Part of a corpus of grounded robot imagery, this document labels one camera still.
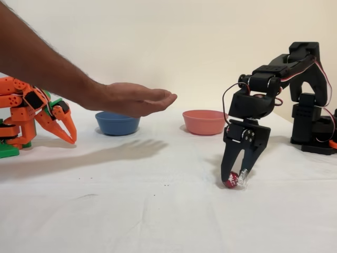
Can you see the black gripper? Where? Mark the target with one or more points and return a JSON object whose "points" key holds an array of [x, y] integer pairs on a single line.
{"points": [[256, 135]]}

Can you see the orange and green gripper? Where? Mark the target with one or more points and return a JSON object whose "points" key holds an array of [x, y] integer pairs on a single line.
{"points": [[58, 115]]}

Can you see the red candy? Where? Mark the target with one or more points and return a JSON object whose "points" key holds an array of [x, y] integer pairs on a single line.
{"points": [[231, 180]]}

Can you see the person's hairy forearm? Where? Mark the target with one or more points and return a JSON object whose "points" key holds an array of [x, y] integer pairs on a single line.
{"points": [[39, 52]]}

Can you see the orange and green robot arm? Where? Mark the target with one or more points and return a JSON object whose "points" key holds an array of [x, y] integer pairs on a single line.
{"points": [[22, 113]]}

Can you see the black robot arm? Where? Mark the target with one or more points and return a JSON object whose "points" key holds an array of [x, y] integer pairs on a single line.
{"points": [[305, 79]]}

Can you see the person's bare hand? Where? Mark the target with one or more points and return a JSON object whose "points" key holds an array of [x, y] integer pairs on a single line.
{"points": [[137, 100]]}

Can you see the pink bowl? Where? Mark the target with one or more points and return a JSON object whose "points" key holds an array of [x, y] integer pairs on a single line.
{"points": [[204, 122]]}

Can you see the blue bowl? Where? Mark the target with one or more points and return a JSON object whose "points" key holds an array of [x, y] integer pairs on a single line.
{"points": [[117, 125]]}

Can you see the white tablecloth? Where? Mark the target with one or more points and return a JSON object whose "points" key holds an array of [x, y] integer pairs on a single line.
{"points": [[158, 197]]}

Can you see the orange clamp piece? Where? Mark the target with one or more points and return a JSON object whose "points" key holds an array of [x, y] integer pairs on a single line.
{"points": [[333, 144]]}

